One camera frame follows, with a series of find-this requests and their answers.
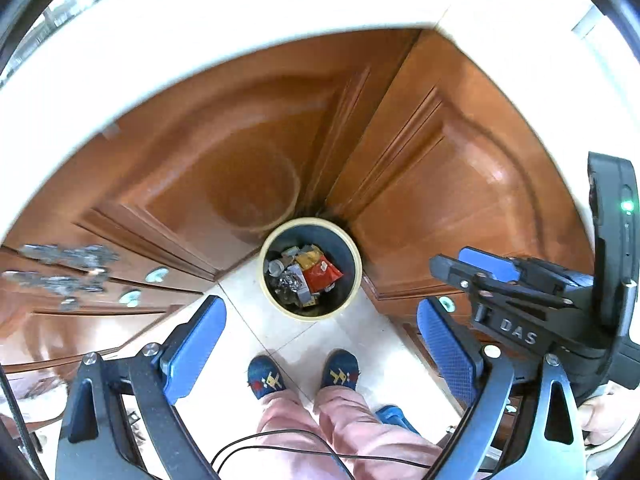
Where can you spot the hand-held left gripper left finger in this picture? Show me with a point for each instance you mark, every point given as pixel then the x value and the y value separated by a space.
pixel 195 350

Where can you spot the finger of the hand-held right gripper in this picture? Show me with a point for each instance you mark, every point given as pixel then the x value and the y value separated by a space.
pixel 455 272
pixel 485 262

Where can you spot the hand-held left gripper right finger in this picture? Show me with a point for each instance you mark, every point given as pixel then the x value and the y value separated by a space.
pixel 445 350

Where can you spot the yellow-rimmed round trash can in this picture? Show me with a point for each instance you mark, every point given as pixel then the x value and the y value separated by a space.
pixel 346 260

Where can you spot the silver foil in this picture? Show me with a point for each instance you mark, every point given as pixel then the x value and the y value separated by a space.
pixel 286 282

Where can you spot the red snack wrapper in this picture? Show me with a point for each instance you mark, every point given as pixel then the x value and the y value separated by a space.
pixel 320 275

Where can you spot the orange snack wrapper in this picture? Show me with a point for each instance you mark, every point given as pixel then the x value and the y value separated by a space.
pixel 306 258

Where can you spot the person's right hand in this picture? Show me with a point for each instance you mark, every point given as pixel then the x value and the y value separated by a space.
pixel 602 417

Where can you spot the silver cabinet knob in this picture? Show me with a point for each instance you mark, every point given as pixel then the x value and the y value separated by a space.
pixel 445 303
pixel 131 298
pixel 510 407
pixel 157 275

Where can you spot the blue patterned slipper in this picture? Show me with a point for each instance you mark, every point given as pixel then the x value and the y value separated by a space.
pixel 340 370
pixel 265 375

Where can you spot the blue plastic item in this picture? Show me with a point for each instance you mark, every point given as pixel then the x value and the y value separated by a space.
pixel 395 417

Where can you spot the wooden cabinet door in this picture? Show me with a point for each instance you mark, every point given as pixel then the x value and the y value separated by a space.
pixel 450 175
pixel 200 170

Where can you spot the grey bottle cap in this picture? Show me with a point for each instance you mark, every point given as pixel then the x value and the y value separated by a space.
pixel 274 267

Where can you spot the grey carton piece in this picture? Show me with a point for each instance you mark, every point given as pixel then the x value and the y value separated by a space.
pixel 291 252
pixel 308 294

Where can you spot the pink pants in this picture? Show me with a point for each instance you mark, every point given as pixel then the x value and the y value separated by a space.
pixel 325 435

